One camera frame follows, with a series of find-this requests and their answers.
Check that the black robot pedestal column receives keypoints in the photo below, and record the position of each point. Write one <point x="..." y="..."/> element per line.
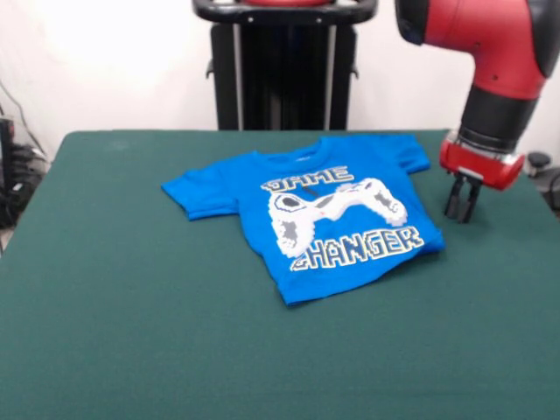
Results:
<point x="284" y="74"/>

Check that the dark green table cloth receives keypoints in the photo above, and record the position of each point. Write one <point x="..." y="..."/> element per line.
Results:
<point x="131" y="350"/>

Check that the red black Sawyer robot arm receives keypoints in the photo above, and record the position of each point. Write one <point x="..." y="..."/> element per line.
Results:
<point x="494" y="65"/>

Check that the blue printed t-shirt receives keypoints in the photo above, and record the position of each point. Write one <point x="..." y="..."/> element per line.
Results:
<point x="315" y="280"/>

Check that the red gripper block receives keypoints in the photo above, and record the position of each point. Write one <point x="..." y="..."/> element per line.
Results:
<point x="481" y="168"/>

